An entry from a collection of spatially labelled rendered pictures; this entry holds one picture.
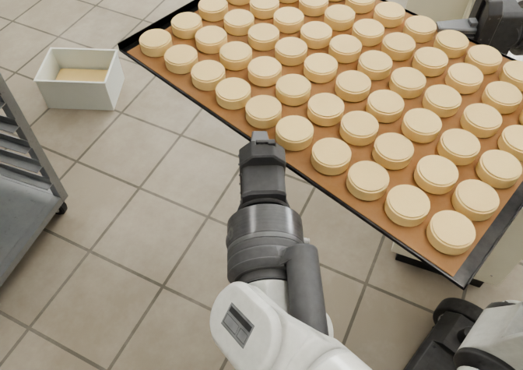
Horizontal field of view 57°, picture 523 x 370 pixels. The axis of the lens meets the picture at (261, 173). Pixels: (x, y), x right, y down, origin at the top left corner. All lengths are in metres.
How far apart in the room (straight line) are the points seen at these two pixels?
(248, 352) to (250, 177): 0.20
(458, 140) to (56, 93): 1.81
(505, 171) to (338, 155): 0.20
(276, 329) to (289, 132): 0.29
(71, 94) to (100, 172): 0.39
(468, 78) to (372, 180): 0.25
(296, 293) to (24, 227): 1.35
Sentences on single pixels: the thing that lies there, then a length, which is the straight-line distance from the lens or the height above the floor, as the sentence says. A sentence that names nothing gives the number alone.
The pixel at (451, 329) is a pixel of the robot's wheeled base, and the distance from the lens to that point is 1.44.
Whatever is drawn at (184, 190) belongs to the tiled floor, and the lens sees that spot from 1.85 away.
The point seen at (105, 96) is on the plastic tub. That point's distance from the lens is 2.15.
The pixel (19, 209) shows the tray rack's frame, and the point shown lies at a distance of 1.78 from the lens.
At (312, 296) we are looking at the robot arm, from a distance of 0.47.
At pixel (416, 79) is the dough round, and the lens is 0.74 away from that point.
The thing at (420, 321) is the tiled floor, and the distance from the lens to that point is 1.66.
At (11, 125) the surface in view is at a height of 0.50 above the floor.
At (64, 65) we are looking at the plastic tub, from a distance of 2.39.
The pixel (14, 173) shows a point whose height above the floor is 0.23.
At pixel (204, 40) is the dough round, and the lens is 0.78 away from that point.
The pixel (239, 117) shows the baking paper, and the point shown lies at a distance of 0.68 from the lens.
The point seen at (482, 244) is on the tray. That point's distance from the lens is 0.61.
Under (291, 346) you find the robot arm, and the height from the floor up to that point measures 1.08.
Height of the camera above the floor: 1.48
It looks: 52 degrees down
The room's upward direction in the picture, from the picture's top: straight up
